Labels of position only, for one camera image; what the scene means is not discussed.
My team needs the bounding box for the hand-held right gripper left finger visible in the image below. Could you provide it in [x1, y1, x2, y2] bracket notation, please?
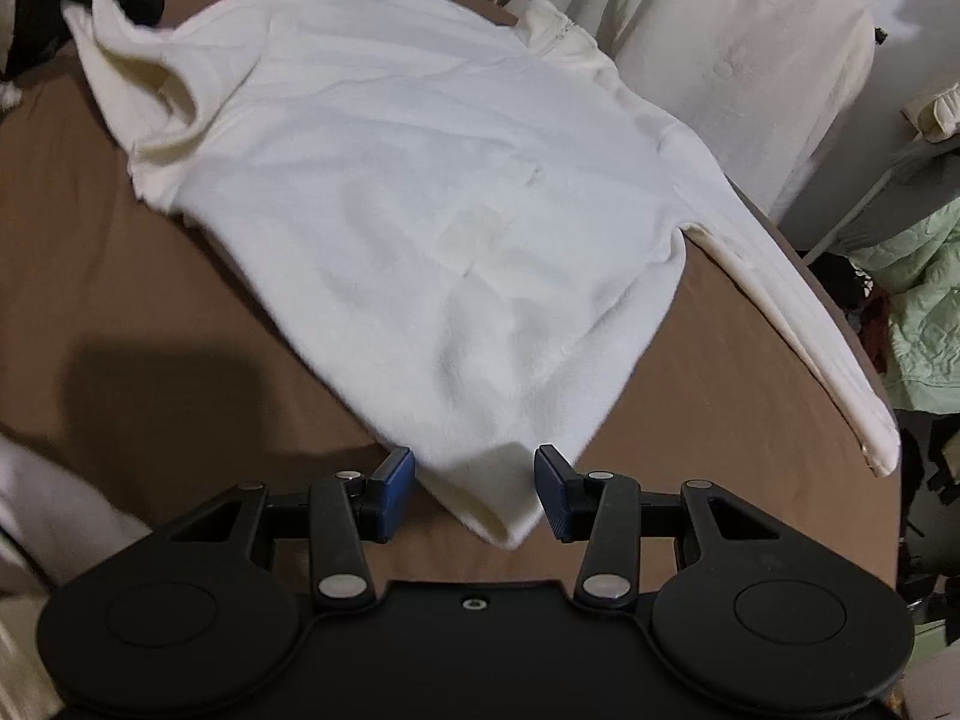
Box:
[169, 447, 416, 610]

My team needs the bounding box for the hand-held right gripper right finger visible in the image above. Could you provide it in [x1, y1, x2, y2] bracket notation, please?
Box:
[534, 445, 781, 607]

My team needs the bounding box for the white fleece sweater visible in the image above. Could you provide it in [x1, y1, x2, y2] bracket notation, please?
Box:
[64, 0, 901, 552]

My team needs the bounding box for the dark clothes pile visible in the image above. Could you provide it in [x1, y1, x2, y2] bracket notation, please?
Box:
[810, 251, 960, 616]

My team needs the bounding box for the white garment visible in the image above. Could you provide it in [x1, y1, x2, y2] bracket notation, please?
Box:
[0, 431, 147, 590]

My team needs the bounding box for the green quilted cloth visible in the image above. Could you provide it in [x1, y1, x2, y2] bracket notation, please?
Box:
[847, 199, 960, 413]

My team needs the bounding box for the grey cloth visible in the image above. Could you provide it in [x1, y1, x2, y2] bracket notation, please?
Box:
[806, 131, 960, 260]

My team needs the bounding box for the cream folded cloth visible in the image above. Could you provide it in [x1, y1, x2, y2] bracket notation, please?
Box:
[900, 82, 960, 143]

